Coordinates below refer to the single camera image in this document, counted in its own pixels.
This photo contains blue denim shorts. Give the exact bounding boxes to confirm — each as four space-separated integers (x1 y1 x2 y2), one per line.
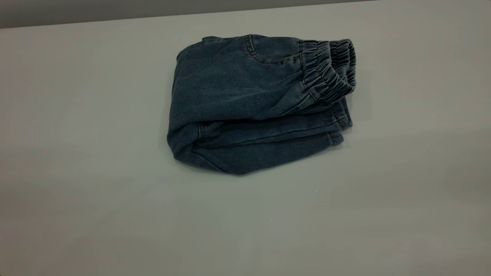
167 34 357 176

